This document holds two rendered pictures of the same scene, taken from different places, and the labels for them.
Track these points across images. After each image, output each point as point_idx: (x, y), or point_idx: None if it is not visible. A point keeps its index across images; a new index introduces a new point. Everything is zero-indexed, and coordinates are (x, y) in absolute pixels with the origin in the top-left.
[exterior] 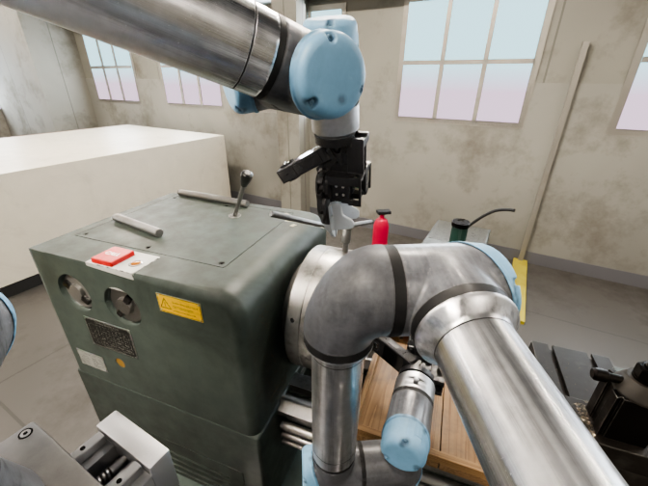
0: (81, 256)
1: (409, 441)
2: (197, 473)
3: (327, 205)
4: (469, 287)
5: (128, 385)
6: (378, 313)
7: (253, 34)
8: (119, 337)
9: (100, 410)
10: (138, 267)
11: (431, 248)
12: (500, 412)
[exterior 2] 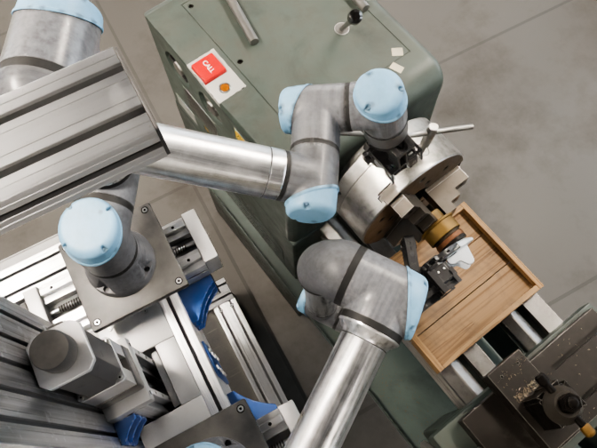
0: (184, 53)
1: None
2: (253, 222)
3: (372, 161)
4: (367, 321)
5: None
6: (324, 295)
7: (263, 193)
8: (206, 119)
9: None
10: (225, 96)
11: (378, 278)
12: (325, 379)
